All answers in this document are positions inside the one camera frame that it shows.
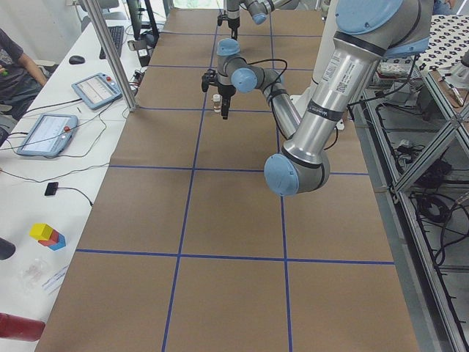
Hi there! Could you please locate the small black device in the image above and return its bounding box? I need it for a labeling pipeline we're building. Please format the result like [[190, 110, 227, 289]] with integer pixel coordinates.
[[44, 182, 59, 197]]

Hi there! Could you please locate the seated person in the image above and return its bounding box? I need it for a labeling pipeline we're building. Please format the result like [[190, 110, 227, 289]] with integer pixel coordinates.
[[0, 28, 48, 146]]

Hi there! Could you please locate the black cylinder object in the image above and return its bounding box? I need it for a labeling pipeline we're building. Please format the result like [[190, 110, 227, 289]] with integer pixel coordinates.
[[0, 238, 16, 260]]

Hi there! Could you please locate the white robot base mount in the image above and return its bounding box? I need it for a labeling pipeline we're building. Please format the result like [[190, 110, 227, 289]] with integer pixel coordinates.
[[292, 1, 339, 116]]

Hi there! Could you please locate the checker pattern calibration board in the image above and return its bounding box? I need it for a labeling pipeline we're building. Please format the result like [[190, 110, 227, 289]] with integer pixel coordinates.
[[380, 14, 469, 78]]

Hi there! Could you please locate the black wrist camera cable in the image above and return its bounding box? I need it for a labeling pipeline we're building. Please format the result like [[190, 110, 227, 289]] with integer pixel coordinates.
[[245, 58, 289, 92]]

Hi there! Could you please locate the blue teach pendant near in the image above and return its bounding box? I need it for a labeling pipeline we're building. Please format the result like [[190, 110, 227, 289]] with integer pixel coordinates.
[[16, 114, 78, 157]]

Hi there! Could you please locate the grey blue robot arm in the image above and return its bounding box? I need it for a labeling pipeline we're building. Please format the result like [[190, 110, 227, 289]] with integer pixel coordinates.
[[217, 1, 287, 120], [215, 1, 434, 196]]

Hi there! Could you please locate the blue wooden block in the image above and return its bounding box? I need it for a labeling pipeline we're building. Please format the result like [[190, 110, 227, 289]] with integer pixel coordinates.
[[48, 233, 66, 251]]

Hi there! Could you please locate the black keyboard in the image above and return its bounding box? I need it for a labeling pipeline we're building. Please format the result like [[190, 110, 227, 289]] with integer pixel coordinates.
[[108, 26, 125, 58]]

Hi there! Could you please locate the black monitor stand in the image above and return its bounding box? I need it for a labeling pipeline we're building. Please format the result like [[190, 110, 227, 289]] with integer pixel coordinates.
[[126, 0, 159, 48]]

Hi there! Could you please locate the red cylinder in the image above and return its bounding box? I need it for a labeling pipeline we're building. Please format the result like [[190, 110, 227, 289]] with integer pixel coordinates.
[[1, 313, 45, 342]]

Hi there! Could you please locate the white PPR brass valve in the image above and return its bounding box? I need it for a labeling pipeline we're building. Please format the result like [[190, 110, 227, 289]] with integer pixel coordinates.
[[212, 94, 222, 113]]

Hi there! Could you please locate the blue teach pendant far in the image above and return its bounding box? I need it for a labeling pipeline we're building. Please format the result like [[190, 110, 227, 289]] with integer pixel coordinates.
[[71, 73, 122, 110]]

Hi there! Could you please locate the red wooden block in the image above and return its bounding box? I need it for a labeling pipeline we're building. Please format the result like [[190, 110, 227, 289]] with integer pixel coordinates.
[[38, 230, 59, 247]]

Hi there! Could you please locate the aluminium frame post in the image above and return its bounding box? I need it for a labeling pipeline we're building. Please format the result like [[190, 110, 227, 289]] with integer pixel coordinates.
[[84, 0, 137, 112]]

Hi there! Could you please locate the aluminium frame rack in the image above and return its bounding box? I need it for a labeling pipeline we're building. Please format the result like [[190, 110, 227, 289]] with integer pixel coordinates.
[[353, 70, 468, 351]]

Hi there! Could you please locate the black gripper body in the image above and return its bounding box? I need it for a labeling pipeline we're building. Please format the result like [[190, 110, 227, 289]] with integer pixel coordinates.
[[217, 82, 235, 98], [228, 18, 240, 32]]

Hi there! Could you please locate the yellow wooden block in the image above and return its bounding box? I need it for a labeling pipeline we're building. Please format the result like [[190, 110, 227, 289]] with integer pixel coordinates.
[[29, 223, 53, 241]]

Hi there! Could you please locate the black computer mouse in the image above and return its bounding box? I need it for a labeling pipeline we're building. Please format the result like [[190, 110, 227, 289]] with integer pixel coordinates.
[[68, 55, 86, 65]]

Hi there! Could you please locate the blue teach pendant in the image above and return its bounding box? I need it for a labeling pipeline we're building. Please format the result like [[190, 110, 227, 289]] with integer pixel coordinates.
[[71, 73, 122, 110], [16, 114, 78, 157]]

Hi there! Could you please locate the clear plastic bag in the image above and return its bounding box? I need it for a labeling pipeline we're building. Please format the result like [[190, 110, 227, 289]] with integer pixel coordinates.
[[18, 258, 50, 291]]

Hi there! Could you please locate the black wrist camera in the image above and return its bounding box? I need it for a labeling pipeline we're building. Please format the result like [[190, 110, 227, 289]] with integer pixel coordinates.
[[201, 69, 218, 92], [217, 12, 227, 26]]

